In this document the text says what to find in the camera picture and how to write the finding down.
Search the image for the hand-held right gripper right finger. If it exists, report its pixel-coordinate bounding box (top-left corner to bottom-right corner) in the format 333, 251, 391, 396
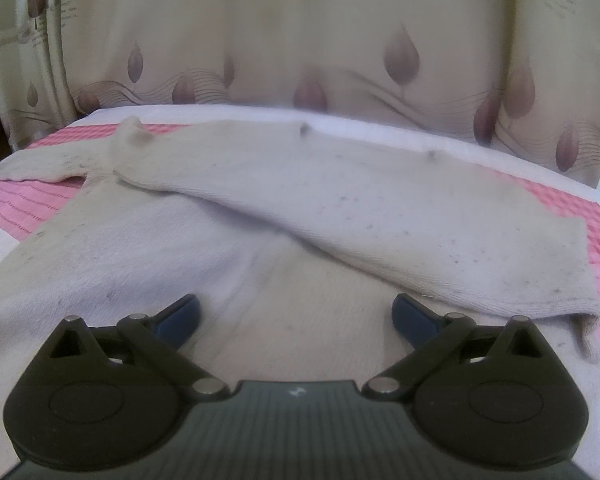
361, 295, 549, 402

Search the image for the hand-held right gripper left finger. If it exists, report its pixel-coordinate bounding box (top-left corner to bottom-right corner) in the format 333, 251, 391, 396
46, 294, 232, 402

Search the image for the white knit sweater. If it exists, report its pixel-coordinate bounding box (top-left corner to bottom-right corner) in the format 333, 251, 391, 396
0, 116, 600, 480

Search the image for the pink checked blanket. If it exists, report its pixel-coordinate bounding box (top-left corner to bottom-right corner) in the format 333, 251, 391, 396
0, 105, 600, 480

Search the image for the beige leaf print curtain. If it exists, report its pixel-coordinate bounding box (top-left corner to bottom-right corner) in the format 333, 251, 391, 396
0, 0, 600, 191

